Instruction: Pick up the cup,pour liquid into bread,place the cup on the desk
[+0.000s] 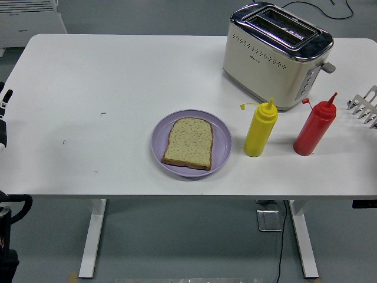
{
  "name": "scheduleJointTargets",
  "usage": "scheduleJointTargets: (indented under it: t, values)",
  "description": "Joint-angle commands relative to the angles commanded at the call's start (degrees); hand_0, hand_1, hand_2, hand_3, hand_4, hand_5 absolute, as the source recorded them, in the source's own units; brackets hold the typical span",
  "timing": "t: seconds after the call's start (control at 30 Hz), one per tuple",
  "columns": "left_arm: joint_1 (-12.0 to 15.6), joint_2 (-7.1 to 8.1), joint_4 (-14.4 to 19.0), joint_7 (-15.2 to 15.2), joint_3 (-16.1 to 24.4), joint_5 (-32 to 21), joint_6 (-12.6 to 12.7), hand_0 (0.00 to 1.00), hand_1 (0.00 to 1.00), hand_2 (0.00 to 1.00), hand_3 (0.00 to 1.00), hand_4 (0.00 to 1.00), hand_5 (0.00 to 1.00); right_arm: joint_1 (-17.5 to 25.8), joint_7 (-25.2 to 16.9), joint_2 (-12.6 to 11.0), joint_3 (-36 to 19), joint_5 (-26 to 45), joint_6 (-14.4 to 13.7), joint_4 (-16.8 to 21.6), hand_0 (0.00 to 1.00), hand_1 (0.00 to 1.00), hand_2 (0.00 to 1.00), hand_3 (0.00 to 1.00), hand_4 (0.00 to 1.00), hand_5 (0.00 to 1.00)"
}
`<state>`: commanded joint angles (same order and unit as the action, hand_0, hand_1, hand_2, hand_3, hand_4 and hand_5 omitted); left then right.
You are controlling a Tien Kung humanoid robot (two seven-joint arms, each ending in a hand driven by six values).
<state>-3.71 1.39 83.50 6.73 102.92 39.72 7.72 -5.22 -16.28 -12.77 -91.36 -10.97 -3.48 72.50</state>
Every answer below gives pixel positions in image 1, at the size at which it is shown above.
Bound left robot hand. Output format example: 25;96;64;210
0;81;14;153

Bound red squeeze bottle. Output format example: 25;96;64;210
293;91;339;156

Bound bread slice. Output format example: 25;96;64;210
161;117;214;172

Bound white floor appliance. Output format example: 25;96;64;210
0;0;68;57

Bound white table leg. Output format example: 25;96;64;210
287;199;320;279
78;199;107;280

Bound purple plate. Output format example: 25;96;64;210
151;109;233;178

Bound yellow squeeze bottle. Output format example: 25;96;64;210
239;97;279;157

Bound cream and chrome toaster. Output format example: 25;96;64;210
221;1;336;112

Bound metal floor socket plate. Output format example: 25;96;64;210
256;209;283;233

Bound silver metal toast rack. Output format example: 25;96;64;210
346;85;377;129

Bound black table control panel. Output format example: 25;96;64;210
352;199;377;209

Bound black cable under table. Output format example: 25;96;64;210
275;200;288;283

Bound black cable on floor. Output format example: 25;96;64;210
282;0;355;20

